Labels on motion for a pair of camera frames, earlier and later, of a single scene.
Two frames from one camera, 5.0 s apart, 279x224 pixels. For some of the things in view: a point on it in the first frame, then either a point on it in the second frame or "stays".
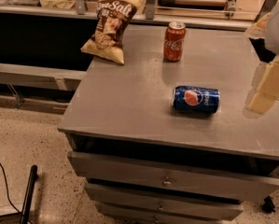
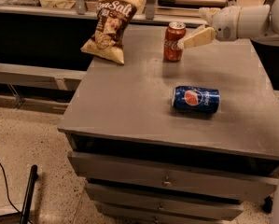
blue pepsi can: (198, 99) stays
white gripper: (278, 32) to (227, 22)
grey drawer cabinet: (165, 138) stays
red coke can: (174, 41) stays
